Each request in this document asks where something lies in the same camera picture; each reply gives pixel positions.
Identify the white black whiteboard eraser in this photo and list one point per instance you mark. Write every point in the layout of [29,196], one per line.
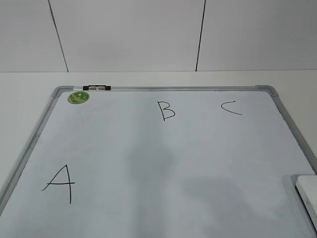
[306,186]

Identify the black clear marker holder clip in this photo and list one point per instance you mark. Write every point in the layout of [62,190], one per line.
[96,88]

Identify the round green magnet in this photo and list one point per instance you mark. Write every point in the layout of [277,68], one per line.
[78,97]

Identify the white board with grey frame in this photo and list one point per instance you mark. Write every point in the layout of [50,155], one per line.
[187,162]

